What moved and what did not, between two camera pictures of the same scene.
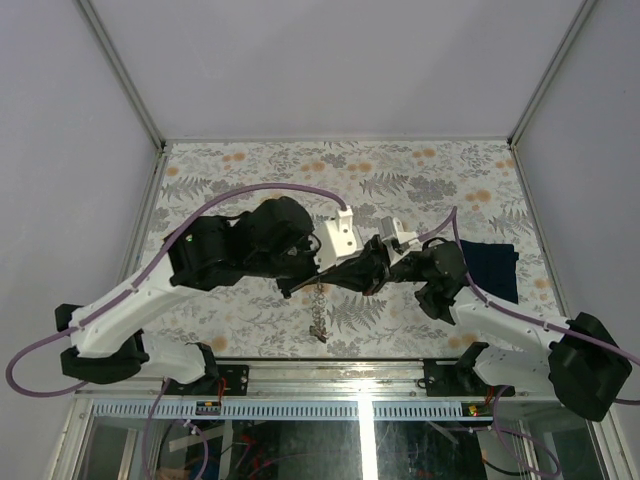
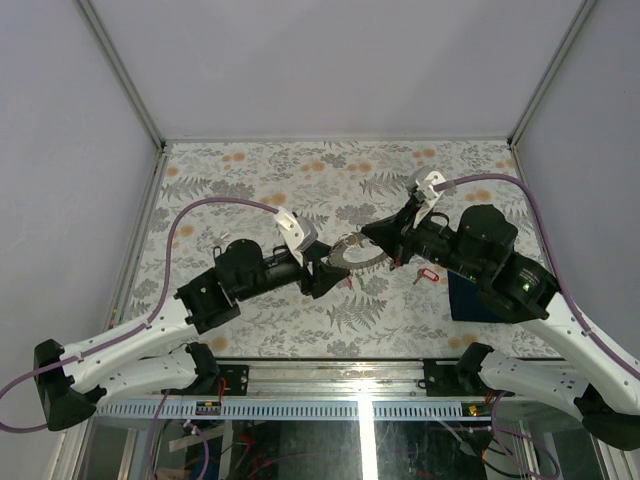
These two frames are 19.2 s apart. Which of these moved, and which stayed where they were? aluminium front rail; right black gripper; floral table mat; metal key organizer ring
Moved: metal key organizer ring; right black gripper
Stayed: aluminium front rail; floral table mat
